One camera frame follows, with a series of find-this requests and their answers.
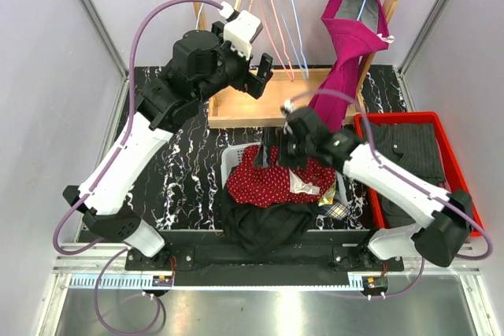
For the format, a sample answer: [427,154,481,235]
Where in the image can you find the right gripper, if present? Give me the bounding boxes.
[252,124,314,168]

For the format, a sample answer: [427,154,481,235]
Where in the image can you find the red polka dot skirt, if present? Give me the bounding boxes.
[226,145,338,208]

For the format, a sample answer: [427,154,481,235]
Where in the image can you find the pink wire hanger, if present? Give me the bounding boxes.
[258,0,295,82]

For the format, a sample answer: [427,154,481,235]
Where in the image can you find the black skirt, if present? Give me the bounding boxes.
[220,190,318,257]

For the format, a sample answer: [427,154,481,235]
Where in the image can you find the lemon print skirt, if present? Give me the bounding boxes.
[318,186,336,206]

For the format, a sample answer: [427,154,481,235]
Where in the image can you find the navy plaid skirt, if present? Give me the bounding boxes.
[318,201,350,220]

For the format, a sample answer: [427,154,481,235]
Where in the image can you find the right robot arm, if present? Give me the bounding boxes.
[280,105,473,271]

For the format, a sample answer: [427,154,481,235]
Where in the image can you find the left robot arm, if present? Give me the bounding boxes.
[63,11,272,270]

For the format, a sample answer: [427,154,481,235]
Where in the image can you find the white perforated plastic basket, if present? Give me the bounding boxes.
[220,142,350,211]

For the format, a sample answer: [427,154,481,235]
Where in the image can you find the wooden clothes rack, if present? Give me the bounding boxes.
[208,0,399,129]

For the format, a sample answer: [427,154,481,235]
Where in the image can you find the dark striped clothes in crate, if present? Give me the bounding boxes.
[368,121,448,229]

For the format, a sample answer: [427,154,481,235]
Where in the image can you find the red plastic crate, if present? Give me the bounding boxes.
[344,112,469,228]

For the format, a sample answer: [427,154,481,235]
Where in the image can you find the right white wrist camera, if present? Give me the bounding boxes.
[280,99,295,135]

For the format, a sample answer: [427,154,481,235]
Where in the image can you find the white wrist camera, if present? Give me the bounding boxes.
[280,99,295,135]
[219,2,263,61]

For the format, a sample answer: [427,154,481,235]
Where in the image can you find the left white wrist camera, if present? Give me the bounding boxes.
[219,2,263,61]

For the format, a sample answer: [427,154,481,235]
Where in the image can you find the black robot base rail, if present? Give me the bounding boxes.
[124,230,404,290]

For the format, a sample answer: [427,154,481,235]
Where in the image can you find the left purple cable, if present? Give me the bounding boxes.
[53,0,228,257]

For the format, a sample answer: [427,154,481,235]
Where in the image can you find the purple cable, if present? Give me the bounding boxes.
[53,0,228,257]
[289,88,494,260]

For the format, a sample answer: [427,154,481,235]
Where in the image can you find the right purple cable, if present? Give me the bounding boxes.
[289,88,494,260]

